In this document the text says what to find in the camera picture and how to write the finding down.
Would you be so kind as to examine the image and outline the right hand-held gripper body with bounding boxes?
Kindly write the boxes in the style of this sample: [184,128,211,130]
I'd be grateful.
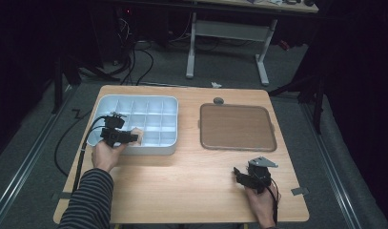
[247,156,279,195]

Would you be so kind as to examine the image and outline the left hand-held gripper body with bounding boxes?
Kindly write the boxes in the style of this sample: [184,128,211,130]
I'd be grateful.
[100,112,128,148]

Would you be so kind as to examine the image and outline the pale pink sock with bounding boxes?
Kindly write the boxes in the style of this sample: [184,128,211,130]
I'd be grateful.
[130,127,145,147]

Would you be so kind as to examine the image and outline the white divided storage box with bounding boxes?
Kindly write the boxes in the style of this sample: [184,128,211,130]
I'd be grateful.
[86,94,180,156]

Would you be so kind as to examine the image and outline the person's left hand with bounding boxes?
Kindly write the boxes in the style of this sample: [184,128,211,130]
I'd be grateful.
[91,139,129,174]

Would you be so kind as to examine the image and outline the person's right hand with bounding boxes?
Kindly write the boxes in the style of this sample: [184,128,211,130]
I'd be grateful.
[244,184,282,229]

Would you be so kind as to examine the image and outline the grey tape piece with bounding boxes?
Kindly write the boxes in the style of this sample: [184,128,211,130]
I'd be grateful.
[291,186,310,197]

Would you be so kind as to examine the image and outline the brown wooden tray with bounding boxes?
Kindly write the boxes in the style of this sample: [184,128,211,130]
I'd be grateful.
[199,103,277,153]

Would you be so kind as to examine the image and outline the black metal stand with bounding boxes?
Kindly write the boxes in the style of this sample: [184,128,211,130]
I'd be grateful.
[51,53,121,115]
[267,71,328,135]

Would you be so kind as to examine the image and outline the dark tape piece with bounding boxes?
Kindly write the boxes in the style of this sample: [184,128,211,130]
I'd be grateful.
[51,191,72,202]

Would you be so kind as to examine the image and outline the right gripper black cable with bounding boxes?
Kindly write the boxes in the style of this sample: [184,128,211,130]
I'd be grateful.
[261,177,280,225]

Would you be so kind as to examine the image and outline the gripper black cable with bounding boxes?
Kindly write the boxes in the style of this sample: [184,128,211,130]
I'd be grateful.
[71,114,108,194]
[261,177,280,225]

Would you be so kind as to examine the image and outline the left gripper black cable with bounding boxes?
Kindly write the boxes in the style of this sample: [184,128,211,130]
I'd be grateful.
[71,114,108,194]

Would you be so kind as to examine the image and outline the black floor cable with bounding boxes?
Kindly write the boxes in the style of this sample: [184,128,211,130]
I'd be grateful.
[53,109,93,177]

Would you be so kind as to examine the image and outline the metal floor rail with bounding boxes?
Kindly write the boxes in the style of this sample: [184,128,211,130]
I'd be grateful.
[299,101,363,229]
[0,85,77,220]

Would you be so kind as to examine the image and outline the bundle of black cables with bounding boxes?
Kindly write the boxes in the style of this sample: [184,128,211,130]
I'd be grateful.
[113,8,155,86]

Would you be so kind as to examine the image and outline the white metal frame desk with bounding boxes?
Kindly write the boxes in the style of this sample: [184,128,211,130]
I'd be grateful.
[185,0,319,88]

